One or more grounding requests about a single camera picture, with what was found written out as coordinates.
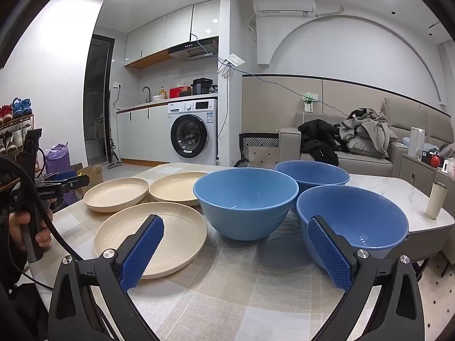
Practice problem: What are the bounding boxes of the white lower kitchen cabinets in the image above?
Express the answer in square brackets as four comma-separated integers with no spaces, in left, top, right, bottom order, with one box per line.
[117,107,169,162]

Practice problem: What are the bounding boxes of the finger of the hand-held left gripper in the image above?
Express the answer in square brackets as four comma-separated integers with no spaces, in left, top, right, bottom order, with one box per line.
[45,170,78,184]
[60,175,90,194]

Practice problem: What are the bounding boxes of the black jacket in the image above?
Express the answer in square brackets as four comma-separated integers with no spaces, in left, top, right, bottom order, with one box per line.
[298,119,347,167]

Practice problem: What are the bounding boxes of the white washing machine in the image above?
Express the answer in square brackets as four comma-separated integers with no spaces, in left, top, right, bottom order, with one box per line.
[167,98,218,166]

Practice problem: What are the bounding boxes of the purple bag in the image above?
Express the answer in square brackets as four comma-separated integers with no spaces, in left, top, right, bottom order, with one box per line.
[45,143,77,203]

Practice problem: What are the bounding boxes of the plaid tablecloth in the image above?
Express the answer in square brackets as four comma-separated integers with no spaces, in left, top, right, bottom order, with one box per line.
[48,163,422,341]

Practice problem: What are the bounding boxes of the grey clothes pile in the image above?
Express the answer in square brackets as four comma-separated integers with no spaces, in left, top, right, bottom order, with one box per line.
[336,108,399,159]

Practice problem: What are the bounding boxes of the beige tumbler cup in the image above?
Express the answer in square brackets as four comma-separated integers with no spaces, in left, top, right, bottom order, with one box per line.
[426,182,449,220]

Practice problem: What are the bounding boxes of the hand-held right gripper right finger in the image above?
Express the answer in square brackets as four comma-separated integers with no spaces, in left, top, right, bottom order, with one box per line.
[307,215,425,341]

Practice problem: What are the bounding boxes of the white upper kitchen cabinets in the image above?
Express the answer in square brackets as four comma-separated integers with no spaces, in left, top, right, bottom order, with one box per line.
[124,0,221,67]

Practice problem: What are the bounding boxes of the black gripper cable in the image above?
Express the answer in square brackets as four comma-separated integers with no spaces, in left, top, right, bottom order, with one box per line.
[0,156,82,292]

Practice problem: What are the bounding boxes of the blue shoe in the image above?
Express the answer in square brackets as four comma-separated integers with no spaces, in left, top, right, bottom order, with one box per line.
[12,97,32,118]

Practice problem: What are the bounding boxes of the black rice cooker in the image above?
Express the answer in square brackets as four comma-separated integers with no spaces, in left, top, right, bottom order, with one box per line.
[191,78,214,96]

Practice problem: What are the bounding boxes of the red box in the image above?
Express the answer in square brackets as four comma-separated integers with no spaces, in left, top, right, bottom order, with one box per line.
[169,86,193,99]

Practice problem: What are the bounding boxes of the dark glass cabinet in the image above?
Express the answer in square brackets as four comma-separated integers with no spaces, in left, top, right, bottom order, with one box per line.
[83,34,115,166]

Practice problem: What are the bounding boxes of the stick vacuum cleaner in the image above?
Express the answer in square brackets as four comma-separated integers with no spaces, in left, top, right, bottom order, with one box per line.
[105,78,123,169]

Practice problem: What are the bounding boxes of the blue bowl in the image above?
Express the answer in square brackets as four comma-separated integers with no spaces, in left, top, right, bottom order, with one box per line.
[275,160,351,199]
[296,185,409,269]
[193,169,299,241]

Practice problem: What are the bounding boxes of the person's left hand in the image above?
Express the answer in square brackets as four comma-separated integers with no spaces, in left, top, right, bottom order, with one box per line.
[8,210,54,251]

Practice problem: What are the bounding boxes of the wooden shoe rack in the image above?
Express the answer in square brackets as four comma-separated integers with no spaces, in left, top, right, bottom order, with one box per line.
[0,114,36,185]

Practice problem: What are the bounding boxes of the marble coffee table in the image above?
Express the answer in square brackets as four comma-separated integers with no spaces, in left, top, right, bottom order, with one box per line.
[346,173,455,260]

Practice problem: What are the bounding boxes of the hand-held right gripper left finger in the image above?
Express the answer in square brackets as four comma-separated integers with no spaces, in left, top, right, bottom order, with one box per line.
[47,215,165,341]

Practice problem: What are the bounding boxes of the white wall network box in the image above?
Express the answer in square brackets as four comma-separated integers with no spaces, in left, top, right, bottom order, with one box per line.
[218,54,247,79]

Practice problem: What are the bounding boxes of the cardboard box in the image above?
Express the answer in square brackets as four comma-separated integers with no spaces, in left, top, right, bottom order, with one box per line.
[71,163,104,197]

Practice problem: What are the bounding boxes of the grey sofa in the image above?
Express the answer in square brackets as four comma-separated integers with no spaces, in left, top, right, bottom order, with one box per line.
[278,97,455,185]

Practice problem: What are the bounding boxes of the white wall socket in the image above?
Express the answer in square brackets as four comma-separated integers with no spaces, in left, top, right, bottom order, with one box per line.
[302,93,319,113]

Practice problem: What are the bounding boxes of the black range hood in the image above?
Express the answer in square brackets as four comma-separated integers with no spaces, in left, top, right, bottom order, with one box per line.
[168,36,219,61]

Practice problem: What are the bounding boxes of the beige round plate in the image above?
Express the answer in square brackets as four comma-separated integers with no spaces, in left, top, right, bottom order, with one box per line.
[94,202,208,279]
[149,172,210,207]
[84,177,149,213]

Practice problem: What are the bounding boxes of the white kitchen cabinets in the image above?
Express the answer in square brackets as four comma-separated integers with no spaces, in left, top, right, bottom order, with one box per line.
[117,107,169,162]
[124,0,221,67]

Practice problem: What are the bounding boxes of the white air conditioner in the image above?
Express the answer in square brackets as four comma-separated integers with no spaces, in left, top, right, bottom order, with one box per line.
[253,0,316,17]

